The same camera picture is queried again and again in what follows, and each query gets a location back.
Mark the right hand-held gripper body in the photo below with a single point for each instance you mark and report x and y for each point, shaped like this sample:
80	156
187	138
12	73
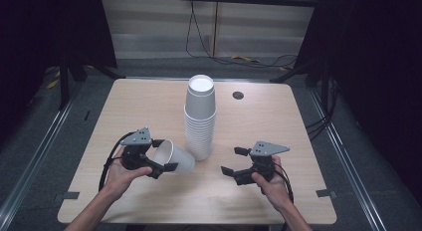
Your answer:
263	163

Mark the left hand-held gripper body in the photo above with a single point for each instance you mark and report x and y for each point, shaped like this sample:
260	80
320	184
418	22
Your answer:
136	156

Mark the single white paper cup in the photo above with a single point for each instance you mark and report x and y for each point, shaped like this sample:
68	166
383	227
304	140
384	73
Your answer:
180	159

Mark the stack of white paper cups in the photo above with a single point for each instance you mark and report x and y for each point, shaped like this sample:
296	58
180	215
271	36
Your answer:
200	124

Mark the person's right hand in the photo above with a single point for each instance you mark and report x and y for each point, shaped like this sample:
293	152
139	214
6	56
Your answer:
275	189

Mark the person's left hand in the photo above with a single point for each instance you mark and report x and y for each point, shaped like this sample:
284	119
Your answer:
117	179

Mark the dark round table hole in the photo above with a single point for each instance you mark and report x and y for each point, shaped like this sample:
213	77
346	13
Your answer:
238	95

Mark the small black strip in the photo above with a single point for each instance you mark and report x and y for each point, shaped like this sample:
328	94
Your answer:
87	115

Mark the grey tape piece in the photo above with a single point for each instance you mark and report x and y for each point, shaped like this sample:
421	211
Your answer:
325	193
70	195

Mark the small yellow scrap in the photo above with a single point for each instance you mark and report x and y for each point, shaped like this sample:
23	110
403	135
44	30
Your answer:
283	68

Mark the large yellow scrap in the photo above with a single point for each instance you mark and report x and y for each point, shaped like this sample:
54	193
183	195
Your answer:
245	58

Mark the black stand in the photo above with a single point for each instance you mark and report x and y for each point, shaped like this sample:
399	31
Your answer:
325	91
63	88

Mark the black curtain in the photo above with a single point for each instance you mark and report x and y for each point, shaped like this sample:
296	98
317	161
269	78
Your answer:
375	58
40	32

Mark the metal floor rail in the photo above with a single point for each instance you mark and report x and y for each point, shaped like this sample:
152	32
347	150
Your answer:
345	158
36	158

